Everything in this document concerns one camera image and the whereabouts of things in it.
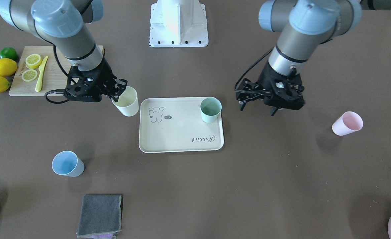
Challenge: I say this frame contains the green lime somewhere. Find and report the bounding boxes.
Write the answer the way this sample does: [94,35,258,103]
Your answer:
[0,47,18,61]

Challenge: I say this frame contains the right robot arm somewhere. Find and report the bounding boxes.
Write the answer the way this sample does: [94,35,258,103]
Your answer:
[0,0,127,102]

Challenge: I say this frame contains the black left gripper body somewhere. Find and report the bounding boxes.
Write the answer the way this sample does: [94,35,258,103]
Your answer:
[235,63,305,110]

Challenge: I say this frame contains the pink plastic cup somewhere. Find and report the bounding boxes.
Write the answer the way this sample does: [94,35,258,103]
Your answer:
[332,111,364,136]

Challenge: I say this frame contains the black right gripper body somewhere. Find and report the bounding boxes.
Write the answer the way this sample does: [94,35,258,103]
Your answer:
[63,58,128,102]

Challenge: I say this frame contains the cream plastic cup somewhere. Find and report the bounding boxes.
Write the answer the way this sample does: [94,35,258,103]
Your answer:
[111,86,139,117]

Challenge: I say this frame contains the grey folded cloth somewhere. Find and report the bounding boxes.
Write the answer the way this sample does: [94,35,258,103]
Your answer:
[76,194,123,239]

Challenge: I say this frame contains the green plastic cup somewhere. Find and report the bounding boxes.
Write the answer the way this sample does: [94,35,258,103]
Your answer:
[200,97,222,123]

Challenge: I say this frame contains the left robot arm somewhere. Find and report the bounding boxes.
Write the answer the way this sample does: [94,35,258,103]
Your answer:
[234,0,362,116]

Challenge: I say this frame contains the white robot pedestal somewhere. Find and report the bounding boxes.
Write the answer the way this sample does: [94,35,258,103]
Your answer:
[149,0,209,47]

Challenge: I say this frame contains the cream rabbit tray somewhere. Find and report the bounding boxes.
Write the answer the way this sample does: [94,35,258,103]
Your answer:
[139,97,224,153]

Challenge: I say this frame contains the lemon slice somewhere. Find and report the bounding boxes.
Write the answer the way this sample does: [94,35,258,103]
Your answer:
[21,69,38,82]
[25,53,42,69]

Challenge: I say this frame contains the yellow plastic knife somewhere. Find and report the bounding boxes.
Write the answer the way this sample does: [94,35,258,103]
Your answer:
[35,56,49,92]

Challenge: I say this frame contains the blue plastic cup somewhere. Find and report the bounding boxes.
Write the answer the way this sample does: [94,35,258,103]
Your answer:
[51,151,85,177]

